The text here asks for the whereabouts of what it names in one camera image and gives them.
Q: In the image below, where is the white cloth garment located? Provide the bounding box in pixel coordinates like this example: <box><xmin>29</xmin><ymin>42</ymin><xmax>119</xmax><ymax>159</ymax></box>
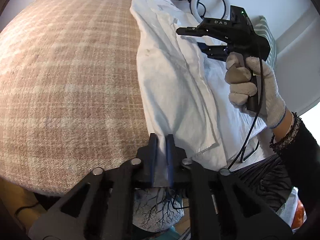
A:
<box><xmin>130</xmin><ymin>0</ymin><xmax>265</xmax><ymax>187</ymax></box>

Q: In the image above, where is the black sleeved right forearm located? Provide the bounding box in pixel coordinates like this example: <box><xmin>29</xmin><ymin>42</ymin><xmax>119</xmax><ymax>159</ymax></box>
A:
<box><xmin>270</xmin><ymin>113</ymin><xmax>319</xmax><ymax>215</ymax></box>

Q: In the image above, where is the white gloved right hand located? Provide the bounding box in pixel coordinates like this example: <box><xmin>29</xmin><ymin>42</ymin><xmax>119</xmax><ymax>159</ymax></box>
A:
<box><xmin>225</xmin><ymin>53</ymin><xmax>286</xmax><ymax>129</ymax></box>

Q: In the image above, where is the green striped white pillow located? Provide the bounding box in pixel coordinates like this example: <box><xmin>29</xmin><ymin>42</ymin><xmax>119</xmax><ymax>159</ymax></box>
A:
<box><xmin>254</xmin><ymin>16</ymin><xmax>277</xmax><ymax>72</ymax></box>

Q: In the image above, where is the white branch pattern bag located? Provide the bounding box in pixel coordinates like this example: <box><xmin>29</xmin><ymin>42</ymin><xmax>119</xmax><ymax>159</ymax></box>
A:
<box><xmin>132</xmin><ymin>187</ymin><xmax>184</xmax><ymax>233</ymax></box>

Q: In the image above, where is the beige plaid bed blanket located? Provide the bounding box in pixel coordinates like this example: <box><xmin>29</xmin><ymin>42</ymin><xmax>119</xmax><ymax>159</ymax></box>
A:
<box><xmin>1</xmin><ymin>0</ymin><xmax>149</xmax><ymax>194</ymax></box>

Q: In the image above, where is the white ring light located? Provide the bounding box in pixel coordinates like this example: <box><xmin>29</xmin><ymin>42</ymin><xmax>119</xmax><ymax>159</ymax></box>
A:
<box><xmin>189</xmin><ymin>0</ymin><xmax>231</xmax><ymax>23</ymax></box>

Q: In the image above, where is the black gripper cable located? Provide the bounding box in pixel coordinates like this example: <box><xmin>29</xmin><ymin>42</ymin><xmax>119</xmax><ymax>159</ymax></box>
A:
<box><xmin>227</xmin><ymin>43</ymin><xmax>264</xmax><ymax>170</ymax></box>

